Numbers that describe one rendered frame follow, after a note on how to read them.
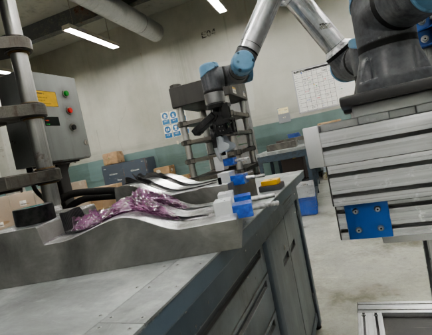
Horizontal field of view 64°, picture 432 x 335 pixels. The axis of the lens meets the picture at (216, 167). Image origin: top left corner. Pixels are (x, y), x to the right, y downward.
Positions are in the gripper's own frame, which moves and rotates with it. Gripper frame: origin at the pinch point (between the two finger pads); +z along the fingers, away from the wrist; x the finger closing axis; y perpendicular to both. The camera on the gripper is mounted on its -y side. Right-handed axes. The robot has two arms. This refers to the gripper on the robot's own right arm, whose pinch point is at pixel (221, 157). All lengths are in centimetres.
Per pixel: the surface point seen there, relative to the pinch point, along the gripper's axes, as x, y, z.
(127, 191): -36.0, -18.1, 3.5
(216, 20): 608, -186, -277
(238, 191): -28.8, 14.4, 9.5
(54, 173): -25, -58, -7
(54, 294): -81, -3, 15
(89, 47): 584, -516, -312
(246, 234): -47, 21, 17
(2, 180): -40, -67, -8
